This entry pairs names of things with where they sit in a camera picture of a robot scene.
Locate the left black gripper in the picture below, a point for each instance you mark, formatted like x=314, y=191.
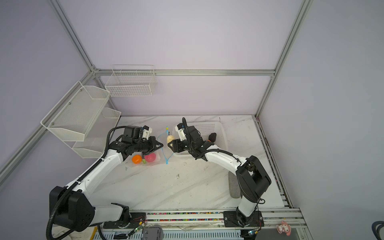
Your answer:
x=153, y=142

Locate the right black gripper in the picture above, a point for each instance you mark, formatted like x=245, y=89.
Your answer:
x=176, y=145

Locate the pink toy dragon fruit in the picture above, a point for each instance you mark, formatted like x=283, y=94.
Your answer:
x=150, y=158

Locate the cream toy pear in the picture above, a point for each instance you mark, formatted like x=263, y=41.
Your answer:
x=170, y=138

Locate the clear zip top bag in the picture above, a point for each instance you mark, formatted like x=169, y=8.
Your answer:
x=161, y=154

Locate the orange toy fruit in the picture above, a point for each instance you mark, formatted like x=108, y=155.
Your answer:
x=137, y=159

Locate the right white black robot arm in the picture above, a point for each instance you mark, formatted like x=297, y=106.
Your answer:
x=250, y=174

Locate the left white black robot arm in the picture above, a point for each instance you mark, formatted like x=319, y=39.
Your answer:
x=70, y=206

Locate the grey felt eraser block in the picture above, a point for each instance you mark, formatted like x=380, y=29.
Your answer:
x=234, y=187

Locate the white two-tier mesh shelf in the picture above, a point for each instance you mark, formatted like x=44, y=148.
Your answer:
x=82, y=119

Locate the grey power adapter box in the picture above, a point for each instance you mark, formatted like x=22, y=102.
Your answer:
x=153, y=233

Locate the pink plush toy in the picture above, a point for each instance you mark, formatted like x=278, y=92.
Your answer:
x=284, y=228

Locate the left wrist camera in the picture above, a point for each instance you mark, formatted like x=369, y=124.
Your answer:
x=134, y=133

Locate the white wire wall basket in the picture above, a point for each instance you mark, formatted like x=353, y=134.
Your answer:
x=132, y=81

